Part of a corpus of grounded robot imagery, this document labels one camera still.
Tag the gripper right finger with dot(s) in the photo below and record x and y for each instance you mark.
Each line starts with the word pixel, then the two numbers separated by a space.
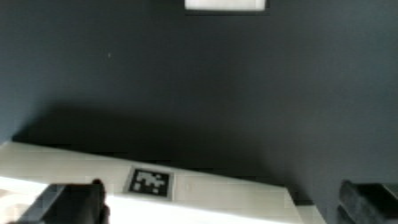
pixel 368 203

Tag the white table leg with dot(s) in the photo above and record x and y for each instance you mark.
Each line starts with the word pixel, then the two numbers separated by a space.
pixel 226 5

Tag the white square tabletop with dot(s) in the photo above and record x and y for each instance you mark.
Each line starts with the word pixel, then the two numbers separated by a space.
pixel 157 195

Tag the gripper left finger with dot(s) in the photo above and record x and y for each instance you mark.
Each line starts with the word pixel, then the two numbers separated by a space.
pixel 70 204

